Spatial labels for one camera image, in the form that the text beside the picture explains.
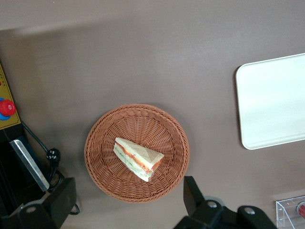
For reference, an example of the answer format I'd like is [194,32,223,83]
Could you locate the cream plastic serving tray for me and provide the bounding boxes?
[235,52,305,151]

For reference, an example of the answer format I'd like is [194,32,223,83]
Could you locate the clear acrylic bottle rack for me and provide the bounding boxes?
[275,195,305,229]

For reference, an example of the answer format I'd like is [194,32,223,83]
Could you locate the black power cable with plug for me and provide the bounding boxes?
[21,121,81,215]

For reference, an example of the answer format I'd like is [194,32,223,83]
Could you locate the yellow emergency stop control box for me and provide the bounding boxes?
[0,57,24,143]

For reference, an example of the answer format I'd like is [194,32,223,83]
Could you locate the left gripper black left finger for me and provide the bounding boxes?
[14,177,77,229]

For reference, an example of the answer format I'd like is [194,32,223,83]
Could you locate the black countertop appliance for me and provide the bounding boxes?
[0,137,52,219]

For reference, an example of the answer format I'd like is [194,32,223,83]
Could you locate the triangular sandwich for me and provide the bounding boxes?
[112,137,165,183]

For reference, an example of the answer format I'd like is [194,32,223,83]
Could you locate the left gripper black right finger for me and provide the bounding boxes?
[175,176,224,229]

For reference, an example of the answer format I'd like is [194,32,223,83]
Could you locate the brown round wicker basket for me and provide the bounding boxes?
[84,104,190,204]

